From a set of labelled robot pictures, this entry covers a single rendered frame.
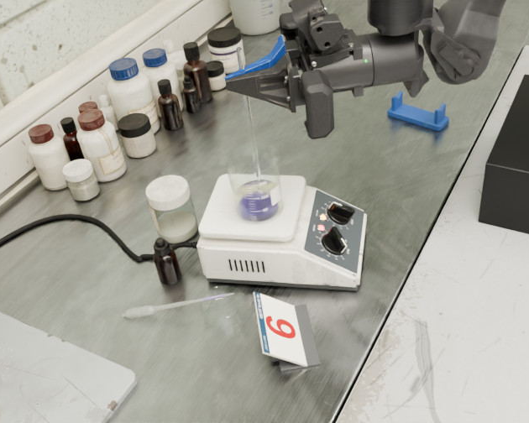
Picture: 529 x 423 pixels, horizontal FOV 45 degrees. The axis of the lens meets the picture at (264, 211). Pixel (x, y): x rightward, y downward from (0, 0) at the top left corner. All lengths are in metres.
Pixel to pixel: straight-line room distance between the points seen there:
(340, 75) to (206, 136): 0.47
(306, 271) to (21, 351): 0.36
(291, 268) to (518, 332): 0.27
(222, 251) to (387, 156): 0.35
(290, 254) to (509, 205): 0.30
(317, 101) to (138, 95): 0.53
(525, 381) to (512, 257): 0.19
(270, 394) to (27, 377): 0.28
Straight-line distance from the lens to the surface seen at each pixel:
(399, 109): 1.11
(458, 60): 0.70
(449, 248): 0.86
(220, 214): 0.80
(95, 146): 1.02
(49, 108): 1.12
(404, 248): 0.86
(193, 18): 1.41
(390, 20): 0.67
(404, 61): 0.70
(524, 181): 0.85
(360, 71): 0.69
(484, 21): 0.71
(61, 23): 1.19
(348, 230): 0.82
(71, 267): 0.92
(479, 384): 0.73
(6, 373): 0.82
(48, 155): 1.04
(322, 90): 0.62
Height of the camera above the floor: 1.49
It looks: 40 degrees down
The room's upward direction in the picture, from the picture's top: 9 degrees counter-clockwise
